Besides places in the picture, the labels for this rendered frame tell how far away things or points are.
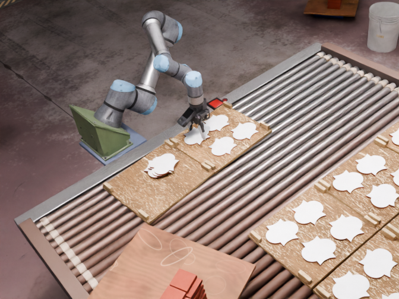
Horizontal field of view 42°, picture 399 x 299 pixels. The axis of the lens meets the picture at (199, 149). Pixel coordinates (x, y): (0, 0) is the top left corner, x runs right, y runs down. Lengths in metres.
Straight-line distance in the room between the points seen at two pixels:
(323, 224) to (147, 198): 0.79
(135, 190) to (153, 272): 0.57
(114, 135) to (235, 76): 2.24
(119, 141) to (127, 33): 3.07
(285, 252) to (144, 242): 0.57
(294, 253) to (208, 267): 0.37
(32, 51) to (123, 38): 0.97
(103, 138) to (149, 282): 0.94
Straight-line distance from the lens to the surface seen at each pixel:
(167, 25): 2.78
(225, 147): 2.56
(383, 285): 2.09
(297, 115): 2.78
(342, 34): 5.33
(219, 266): 1.97
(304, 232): 2.20
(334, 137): 2.65
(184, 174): 2.46
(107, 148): 2.70
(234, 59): 4.98
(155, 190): 2.42
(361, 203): 2.32
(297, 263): 2.10
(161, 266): 2.01
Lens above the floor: 2.65
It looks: 42 degrees down
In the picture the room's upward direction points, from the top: 8 degrees counter-clockwise
